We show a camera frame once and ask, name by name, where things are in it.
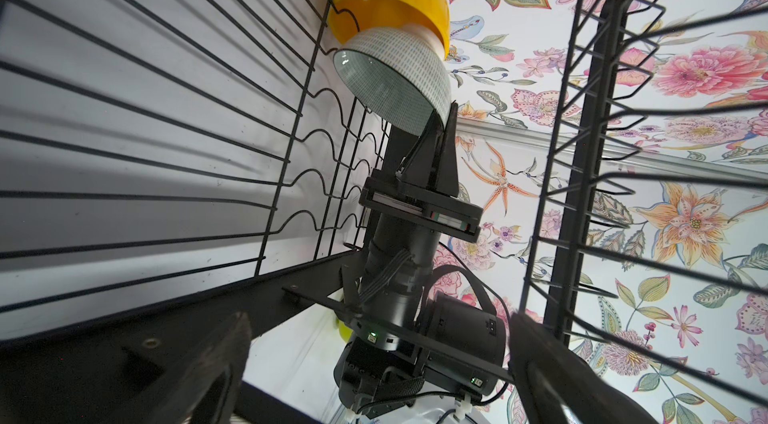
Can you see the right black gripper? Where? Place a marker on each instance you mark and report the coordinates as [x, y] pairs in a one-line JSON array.
[[411, 221]]

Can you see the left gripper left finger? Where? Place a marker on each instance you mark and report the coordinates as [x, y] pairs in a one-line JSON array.
[[200, 386]]

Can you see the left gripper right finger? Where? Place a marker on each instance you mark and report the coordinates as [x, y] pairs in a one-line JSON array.
[[551, 379]]

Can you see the pale mint green bowl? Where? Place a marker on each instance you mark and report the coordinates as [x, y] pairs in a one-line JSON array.
[[398, 76]]

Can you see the black wire dish rack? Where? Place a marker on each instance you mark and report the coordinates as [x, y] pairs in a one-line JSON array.
[[168, 163]]

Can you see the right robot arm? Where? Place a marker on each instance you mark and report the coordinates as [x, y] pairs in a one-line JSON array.
[[414, 324]]

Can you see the lime green plastic bowl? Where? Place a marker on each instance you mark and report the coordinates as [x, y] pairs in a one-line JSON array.
[[344, 331]]

